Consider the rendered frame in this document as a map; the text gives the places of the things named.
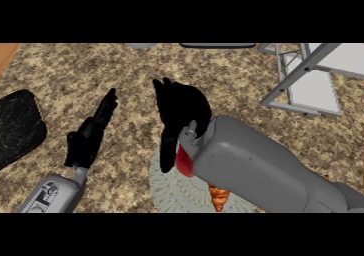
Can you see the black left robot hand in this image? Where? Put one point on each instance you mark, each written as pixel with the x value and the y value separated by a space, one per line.
pixel 87 133

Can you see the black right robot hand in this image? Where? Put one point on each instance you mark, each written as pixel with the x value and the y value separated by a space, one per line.
pixel 182 103

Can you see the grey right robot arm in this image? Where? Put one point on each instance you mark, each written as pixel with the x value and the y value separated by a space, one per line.
pixel 267 170

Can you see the red pear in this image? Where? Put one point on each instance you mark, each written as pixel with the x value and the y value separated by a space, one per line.
pixel 185 165

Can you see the pale grey woven placemat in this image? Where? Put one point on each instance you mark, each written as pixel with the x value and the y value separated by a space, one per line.
pixel 174 193

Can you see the grey tiered shelf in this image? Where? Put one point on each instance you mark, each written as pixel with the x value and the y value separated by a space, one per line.
pixel 312 76

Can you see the black speckled cutting board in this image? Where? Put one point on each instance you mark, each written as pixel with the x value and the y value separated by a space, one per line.
pixel 12 128

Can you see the dark rimmed grey appliance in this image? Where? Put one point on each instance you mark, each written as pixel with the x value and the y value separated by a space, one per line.
pixel 216 45

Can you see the small grey object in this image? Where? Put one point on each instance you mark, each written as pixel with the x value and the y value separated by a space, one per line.
pixel 139 45

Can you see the brown wooden strip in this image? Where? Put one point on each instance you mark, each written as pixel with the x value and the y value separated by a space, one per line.
pixel 2 58

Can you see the golden brown croissant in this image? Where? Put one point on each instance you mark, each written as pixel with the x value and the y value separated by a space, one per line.
pixel 219 197

